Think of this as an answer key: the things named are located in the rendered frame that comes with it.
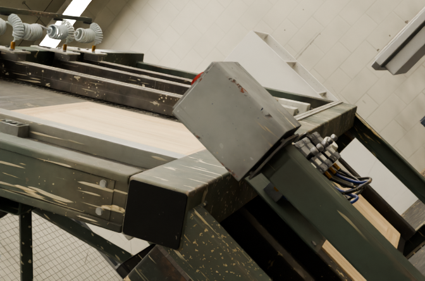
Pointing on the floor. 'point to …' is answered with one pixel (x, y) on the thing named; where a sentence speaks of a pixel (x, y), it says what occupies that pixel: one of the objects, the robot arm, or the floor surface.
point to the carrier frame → (272, 234)
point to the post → (337, 218)
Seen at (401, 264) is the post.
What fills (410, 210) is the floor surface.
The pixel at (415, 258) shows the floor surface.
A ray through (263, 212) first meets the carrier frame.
